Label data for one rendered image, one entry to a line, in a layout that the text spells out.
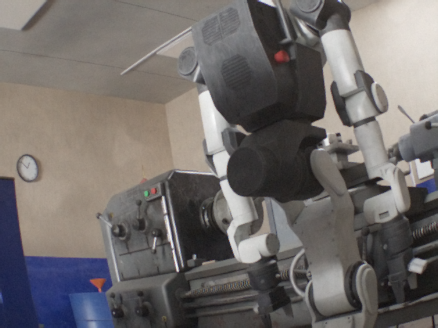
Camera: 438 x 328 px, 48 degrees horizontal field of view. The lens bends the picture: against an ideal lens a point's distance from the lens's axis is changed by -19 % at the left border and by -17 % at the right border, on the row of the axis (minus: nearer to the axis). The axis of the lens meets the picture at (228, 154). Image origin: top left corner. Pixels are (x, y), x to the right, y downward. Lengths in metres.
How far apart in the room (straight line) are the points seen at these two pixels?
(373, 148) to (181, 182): 1.56
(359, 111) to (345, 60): 0.13
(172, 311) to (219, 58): 1.43
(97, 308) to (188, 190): 2.84
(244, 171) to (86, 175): 5.31
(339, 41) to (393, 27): 4.46
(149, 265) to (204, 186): 0.49
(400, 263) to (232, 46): 0.68
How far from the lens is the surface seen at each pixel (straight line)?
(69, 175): 6.38
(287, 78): 1.36
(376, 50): 5.86
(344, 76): 1.34
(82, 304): 5.39
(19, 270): 0.76
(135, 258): 2.90
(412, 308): 1.82
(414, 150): 2.16
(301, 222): 1.46
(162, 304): 2.57
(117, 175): 6.82
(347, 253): 1.46
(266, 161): 1.25
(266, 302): 1.57
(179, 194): 2.70
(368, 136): 1.32
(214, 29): 1.43
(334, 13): 1.41
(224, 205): 2.62
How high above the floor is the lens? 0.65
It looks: 15 degrees up
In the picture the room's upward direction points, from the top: 11 degrees counter-clockwise
